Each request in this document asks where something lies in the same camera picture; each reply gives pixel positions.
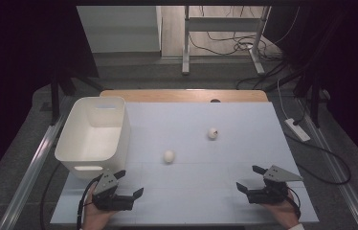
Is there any black floor cable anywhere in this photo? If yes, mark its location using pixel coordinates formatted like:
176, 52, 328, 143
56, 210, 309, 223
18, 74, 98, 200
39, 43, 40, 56
38, 162, 64, 230

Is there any white cabinet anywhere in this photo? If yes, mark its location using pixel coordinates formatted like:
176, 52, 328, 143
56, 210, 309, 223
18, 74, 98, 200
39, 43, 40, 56
76, 5, 163, 54

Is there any black stand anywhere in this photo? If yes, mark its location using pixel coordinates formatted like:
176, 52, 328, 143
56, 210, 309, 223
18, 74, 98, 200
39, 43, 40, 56
293, 71, 332, 128
41, 68, 106, 127

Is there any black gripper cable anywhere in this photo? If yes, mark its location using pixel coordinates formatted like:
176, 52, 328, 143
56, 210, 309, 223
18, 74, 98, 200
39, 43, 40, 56
285, 187, 302, 221
76, 173, 104, 230

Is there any white power strip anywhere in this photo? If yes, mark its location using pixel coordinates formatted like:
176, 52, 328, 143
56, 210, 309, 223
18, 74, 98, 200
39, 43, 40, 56
284, 118, 311, 143

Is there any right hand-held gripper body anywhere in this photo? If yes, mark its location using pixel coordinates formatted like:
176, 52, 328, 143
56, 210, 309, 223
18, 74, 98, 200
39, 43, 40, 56
246, 165, 304, 205

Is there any thin white cable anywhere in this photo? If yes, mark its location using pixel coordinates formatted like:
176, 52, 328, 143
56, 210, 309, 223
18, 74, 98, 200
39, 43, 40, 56
277, 78, 289, 121

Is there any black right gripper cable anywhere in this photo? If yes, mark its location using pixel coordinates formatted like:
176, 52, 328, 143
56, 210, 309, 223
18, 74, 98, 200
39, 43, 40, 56
285, 187, 302, 221

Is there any aluminium rail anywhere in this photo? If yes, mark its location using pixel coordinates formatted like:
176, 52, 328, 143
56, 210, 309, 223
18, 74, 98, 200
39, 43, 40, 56
0, 108, 73, 230
296, 98, 358, 230

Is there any wooden table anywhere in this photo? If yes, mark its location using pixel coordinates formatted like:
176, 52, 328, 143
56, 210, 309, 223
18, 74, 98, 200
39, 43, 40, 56
100, 89, 269, 104

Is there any person's left hand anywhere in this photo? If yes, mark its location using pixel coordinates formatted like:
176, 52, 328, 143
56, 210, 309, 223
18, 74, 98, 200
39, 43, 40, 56
81, 182, 118, 230

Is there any white plastic storage bin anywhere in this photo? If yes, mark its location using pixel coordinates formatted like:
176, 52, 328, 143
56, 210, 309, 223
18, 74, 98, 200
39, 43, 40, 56
54, 96, 132, 180

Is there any dark curtain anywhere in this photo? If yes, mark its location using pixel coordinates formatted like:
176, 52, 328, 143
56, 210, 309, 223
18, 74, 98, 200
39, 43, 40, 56
262, 0, 358, 180
0, 0, 100, 193

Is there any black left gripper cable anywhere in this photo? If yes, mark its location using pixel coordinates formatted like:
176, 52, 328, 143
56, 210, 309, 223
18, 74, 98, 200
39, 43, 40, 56
76, 173, 104, 230

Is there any white metal desk frame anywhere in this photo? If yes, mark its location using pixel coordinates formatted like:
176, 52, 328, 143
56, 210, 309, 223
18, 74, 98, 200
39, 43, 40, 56
181, 5, 272, 76

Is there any black power strip cable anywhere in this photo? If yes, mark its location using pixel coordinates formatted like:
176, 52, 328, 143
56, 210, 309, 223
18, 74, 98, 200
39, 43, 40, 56
283, 132, 352, 186

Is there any tangle of black cables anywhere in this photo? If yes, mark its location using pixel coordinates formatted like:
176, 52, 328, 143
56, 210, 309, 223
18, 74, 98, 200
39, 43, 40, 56
188, 5, 285, 61

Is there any person's right hand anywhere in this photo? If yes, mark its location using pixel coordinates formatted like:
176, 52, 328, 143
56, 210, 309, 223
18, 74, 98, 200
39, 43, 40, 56
261, 188, 301, 229

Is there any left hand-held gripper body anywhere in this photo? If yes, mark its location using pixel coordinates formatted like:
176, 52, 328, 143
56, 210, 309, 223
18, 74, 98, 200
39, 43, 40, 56
91, 172, 136, 212

